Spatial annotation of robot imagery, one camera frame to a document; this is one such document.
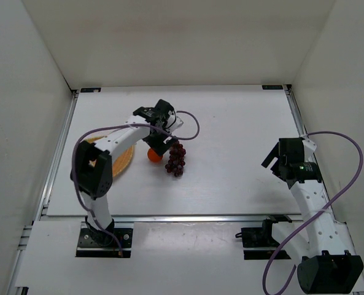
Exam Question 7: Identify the fake orange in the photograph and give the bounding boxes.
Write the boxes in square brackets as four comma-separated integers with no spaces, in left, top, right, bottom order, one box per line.
[147,148,163,163]

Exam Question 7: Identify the dark red fake grapes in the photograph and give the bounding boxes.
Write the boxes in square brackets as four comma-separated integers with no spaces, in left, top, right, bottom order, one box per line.
[165,141,186,178]

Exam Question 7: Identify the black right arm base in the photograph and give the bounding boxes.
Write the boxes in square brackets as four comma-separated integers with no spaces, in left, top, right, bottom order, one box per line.
[235,214,292,261]

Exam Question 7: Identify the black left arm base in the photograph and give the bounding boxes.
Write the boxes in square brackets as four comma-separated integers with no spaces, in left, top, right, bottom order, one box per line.
[76,222,133,259]

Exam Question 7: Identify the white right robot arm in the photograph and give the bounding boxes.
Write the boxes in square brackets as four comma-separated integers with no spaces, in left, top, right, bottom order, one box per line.
[262,137,364,294]

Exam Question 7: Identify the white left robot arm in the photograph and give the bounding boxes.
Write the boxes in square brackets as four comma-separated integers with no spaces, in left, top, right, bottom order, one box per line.
[71,100,183,246]

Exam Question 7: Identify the woven bamboo fruit basket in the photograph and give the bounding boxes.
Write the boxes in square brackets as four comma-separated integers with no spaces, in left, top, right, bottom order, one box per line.
[85,136,134,179]

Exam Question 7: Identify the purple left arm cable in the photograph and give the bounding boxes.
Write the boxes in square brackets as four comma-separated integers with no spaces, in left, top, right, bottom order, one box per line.
[71,110,200,258]

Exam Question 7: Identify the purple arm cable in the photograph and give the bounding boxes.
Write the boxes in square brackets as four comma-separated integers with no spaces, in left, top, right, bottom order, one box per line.
[71,110,200,258]
[263,131,364,294]

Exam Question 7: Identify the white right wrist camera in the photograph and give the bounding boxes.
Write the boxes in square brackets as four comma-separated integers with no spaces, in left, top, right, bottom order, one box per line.
[300,135,317,160]

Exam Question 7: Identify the right aluminium frame rail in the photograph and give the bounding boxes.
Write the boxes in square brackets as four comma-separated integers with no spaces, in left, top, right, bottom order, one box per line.
[283,84,335,218]

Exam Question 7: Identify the aluminium frame rail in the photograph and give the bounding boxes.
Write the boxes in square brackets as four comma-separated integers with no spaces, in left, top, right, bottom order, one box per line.
[40,214,302,223]
[283,84,335,218]
[32,90,79,224]

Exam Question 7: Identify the black right corner bracket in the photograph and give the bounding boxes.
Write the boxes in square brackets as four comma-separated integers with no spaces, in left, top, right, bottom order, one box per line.
[261,85,284,90]

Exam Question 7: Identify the black corner bracket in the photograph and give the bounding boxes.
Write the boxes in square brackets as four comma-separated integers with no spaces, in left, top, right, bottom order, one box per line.
[80,87,101,93]
[261,85,284,90]

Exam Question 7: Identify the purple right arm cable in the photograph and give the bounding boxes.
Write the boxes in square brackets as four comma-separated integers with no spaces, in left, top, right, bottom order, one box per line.
[263,131,364,294]

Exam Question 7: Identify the black left corner bracket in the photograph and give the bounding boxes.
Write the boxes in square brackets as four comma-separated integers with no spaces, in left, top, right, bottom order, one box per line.
[80,87,101,93]

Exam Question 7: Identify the left aluminium frame rail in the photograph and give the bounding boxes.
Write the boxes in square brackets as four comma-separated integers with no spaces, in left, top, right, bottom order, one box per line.
[32,90,79,224]

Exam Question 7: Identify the front aluminium frame rail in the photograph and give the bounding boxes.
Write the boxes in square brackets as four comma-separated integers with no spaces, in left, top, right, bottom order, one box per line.
[40,214,302,223]

